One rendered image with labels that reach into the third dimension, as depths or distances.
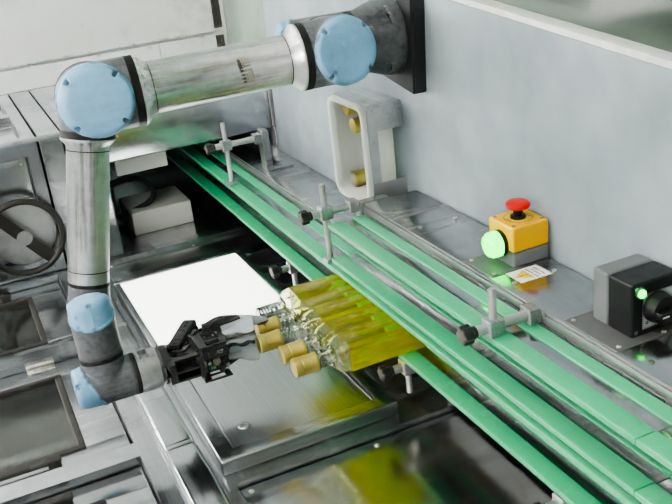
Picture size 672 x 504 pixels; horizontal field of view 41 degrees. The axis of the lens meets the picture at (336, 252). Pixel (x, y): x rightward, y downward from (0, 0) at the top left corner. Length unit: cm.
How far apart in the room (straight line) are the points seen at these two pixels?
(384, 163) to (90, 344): 71
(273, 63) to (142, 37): 382
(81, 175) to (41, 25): 362
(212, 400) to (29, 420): 40
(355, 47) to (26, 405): 101
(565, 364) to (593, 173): 30
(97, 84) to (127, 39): 386
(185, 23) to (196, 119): 285
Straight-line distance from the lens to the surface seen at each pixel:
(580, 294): 141
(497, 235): 149
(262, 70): 155
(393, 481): 156
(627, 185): 135
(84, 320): 158
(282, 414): 169
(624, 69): 131
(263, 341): 166
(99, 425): 187
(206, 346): 162
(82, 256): 169
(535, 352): 129
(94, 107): 149
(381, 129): 187
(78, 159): 166
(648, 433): 114
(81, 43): 529
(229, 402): 176
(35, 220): 255
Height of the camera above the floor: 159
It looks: 20 degrees down
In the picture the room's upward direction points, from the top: 106 degrees counter-clockwise
